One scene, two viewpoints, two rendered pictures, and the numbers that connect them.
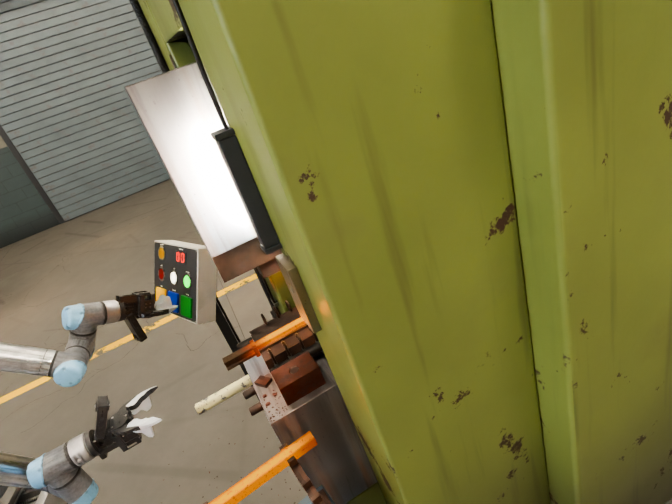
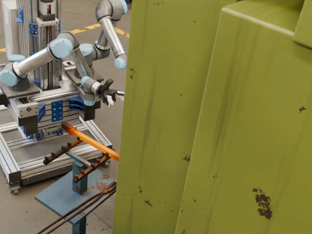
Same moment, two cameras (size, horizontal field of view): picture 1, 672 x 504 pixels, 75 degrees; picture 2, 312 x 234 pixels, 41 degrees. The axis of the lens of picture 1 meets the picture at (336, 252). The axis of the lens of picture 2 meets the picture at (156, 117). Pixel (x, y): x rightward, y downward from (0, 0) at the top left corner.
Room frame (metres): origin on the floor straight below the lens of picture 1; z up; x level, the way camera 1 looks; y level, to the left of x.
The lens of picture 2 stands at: (-0.17, -1.30, 2.37)
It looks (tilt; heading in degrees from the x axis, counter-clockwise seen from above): 33 degrees down; 53
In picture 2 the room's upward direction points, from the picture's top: 8 degrees clockwise
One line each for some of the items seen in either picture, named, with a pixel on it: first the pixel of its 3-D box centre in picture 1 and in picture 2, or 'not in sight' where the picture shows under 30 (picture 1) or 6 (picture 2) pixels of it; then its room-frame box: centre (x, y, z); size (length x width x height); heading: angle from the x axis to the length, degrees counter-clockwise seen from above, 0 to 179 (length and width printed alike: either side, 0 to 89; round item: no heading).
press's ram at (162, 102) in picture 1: (249, 139); not in sight; (1.11, 0.11, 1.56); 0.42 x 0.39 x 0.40; 107
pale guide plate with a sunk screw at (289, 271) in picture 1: (298, 293); not in sight; (0.83, 0.11, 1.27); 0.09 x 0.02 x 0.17; 17
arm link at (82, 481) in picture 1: (72, 485); (89, 95); (0.91, 0.91, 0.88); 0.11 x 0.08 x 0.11; 56
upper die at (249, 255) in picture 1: (279, 221); not in sight; (1.16, 0.12, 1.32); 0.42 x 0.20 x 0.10; 107
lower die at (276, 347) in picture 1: (319, 319); not in sight; (1.16, 0.12, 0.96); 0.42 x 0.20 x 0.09; 107
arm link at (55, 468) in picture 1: (55, 465); (89, 84); (0.90, 0.89, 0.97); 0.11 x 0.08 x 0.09; 107
